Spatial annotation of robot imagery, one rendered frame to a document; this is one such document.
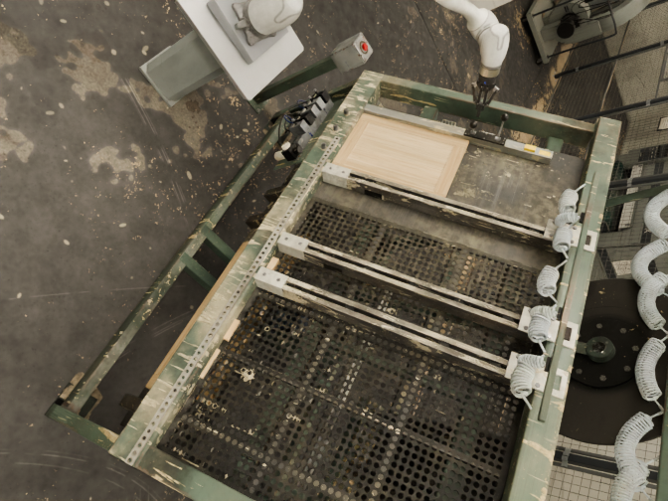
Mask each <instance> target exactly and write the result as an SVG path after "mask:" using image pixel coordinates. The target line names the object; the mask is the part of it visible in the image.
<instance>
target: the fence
mask: <svg viewBox="0 0 668 501"><path fill-rule="evenodd" d="M363 113H367V114H371V115H375V116H379V117H382V118H385V119H389V120H393V121H397V122H400V123H404V124H408V125H412V126H416V127H419V128H423V129H427V130H431V131H435V132H438V133H442V134H446V135H450V136H454V137H457V138H461V139H465V140H469V143H470V144H473V145H477V146H481V147H485V148H488V149H492V150H496V151H500V152H504V153H507V154H511V155H515V156H519V157H522V158H526V159H530V160H534V161H538V162H541V163H545V164H550V161H551V159H552V156H553V153H554V151H550V150H546V149H542V148H538V147H536V150H535V153H534V152H530V151H526V150H524V148H525V145H526V144H522V143H519V142H515V141H511V140H506V142H505V145H504V146H502V145H498V144H495V143H491V142H487V141H483V140H479V139H476V138H472V137H468V136H464V135H463V134H464V131H465V129H464V128H460V127H456V126H452V125H449V124H445V123H441V122H437V121H433V120H429V119H425V118H421V117H418V116H414V115H410V114H406V113H402V112H398V111H394V110H390V109H386V108H383V107H379V106H375V105H371V104H366V106H365V107H364V109H363ZM540 150H543V151H547V152H551V155H550V157H549V156H545V155H542V154H539V152H540Z"/></svg>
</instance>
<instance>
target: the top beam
mask: <svg viewBox="0 0 668 501"><path fill-rule="evenodd" d="M621 123H622V122H621V121H618V120H614V119H610V118H605V117H600V118H599V120H598V122H597V124H596V127H595V131H594V133H593V136H592V138H591V140H590V144H589V148H588V152H587V156H586V160H585V164H584V170H583V174H582V178H581V182H580V186H581V185H583V184H585V185H584V186H583V187H582V188H580V189H579V190H578V195H579V196H578V198H579V199H578V200H577V202H576V207H577V208H576V211H575V213H578V216H581V212H585V208H586V203H587V199H588V195H589V190H590V186H591V182H592V177H593V174H594V172H599V173H600V176H599V180H598V185H597V189H596V194H595V199H594V203H593V208H592V212H591V217H590V221H589V226H588V230H589V231H593V232H596V233H597V237H596V242H595V247H594V251H593V252H590V251H587V250H584V252H583V257H582V261H581V266H580V270H579V275H578V279H577V284H576V288H575V293H574V297H573V302H572V306H571V311H570V316H569V320H568V321H570V322H572V323H575V324H578V325H579V328H578V333H577V337H576V342H575V347H574V350H573V349H570V348H567V347H564V346H563V347H562V352H561V356H560V361H559V365H558V369H561V370H564V371H566V372H569V375H568V380H567V385H566V390H565V395H564V399H563V400H561V399H558V398H555V397H553V396H551V401H550V405H549V410H548V414H547V419H546V421H545V422H540V421H538V420H537V419H538V414H539V410H540V406H541V401H542V397H543V392H540V391H538V390H535V389H533V388H531V389H532V393H531V394H530V395H528V397H527V401H528V402H529V404H530V406H531V407H532V409H531V410H530V409H529V407H528V406H527V404H525V408H524V412H523V416H522V420H521V424H520V428H519V432H518V436H517V440H516V444H515V448H514V452H513V456H512V460H511V465H510V469H509V473H508V477H507V481H506V485H505V489H504V493H503V497H502V501H545V499H546V494H547V489H548V484H549V480H550V475H551V470H552V465H553V460H554V455H555V450H556V445H557V440H558V435H559V430H560V426H561V421H562V416H563V411H564V406H565V401H566V396H567V391H568V386H569V381H570V376H571V372H572V367H573V362H574V357H575V352H576V348H577V343H578V338H579V333H580V328H581V324H582V319H583V314H584V309H585V300H586V295H587V290H588V285H589V280H590V275H591V271H592V266H593V261H594V256H595V251H596V246H597V241H598V236H599V231H600V226H601V221H602V217H603V212H604V207H605V202H606V197H607V192H608V187H609V182H610V177H611V172H612V167H613V163H614V158H615V153H616V148H617V143H618V138H619V133H620V128H621ZM576 250H577V248H575V247H572V246H571V247H570V249H569V250H566V251H565V253H566V254H567V256H568V258H566V257H565V256H564V254H563V255H562V259H561V263H562V262H563V261H564V260H567V262H565V263H564V264H563V265H561V266H560V267H559V278H558V280H557V282H556V288H557V290H556V292H555V293H554V294H553V295H552V296H553V297H554V298H555V299H556V300H557V301H558V303H556V302H555V301H554V300H553V299H551V304H550V307H551V306H552V307H553V306H554V305H555V304H557V306H556V307H555V309H556V310H555V311H557V313H558V310H559V307H562V308H563V307H564V302H565V298H566V294H567V289H568V285H569V281H570V276H571V272H572V268H573V263H574V259H575V255H576ZM541 343H542V345H543V347H544V349H545V351H546V353H544V352H543V351H542V349H541V347H540V348H539V352H538V356H542V355H543V354H544V355H545V357H544V361H545V363H546V360H547V357H551V358H552V355H553V350H554V346H555V343H553V342H551V341H548V340H545V341H543V342H541ZM544 361H543V362H544Z"/></svg>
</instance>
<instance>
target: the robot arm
mask: <svg viewBox="0 0 668 501"><path fill-rule="evenodd" d="M435 1H436V2H437V3H439V4H440V5H442V6H443V7H445V8H447V9H449V10H452V11H454V12H457V13H459V14H461V15H463V16H464V17H465V19H466V20H467V29H468V30H469V32H470V33H471V35H472V36H473V38H474V39H475V40H476V41H477V43H478V44H479V49H480V55H481V61H480V66H479V78H478V80H477V82H472V84H471V87H472V94H473V102H474V103H476V109H477V114H476V117H479V116H480V114H481V111H483V110H484V107H485V105H487V106H488V105H489V104H490V102H491V100H492V99H493V97H494V95H495V94H496V93H497V92H498V91H499V89H500V87H497V86H496V83H495V82H496V78H497V76H498V75H499V73H500V69H501V66H502V62H503V60H504V59H505V56H506V54H507V50H508V46H509V39H510V35H509V29H508V27H507V26H505V25H503V24H499V22H498V20H497V18H496V17H495V15H494V14H493V13H492V12H491V11H489V10H487V9H485V8H481V9H478V8H477V7H475V6H474V5H473V4H472V3H470V2H469V1H467V0H435ZM232 8H233V10H234V11H235V13H236V15H237V17H238V19H239V22H238V23H236V24H235V29H236V30H241V29H243V31H244V33H245V35H246V38H247V42H248V45H249V46H253V45H254V44H255V43H256V42H258V41H261V40H263V39H266V38H268V37H275V36H276V32H277V31H280V30H282V29H284V28H285V27H287V26H289V25H290V24H292V23H293V22H294V21H295V20H296V19H297V18H298V17H299V15H300V13H301V11H302V8H303V0H247V1H244V2H241V3H234V4H232ZM476 86H478V88H479V89H480V91H479V96H478V99H477V91H476ZM493 88H494V89H493ZM491 89H493V93H492V94H491V96H490V98H489V99H488V101H486V100H487V96H488V92H489V91H490V90H491ZM484 91H485V94H484V99H483V102H482V101H481V96H482V93H483V92H484Z"/></svg>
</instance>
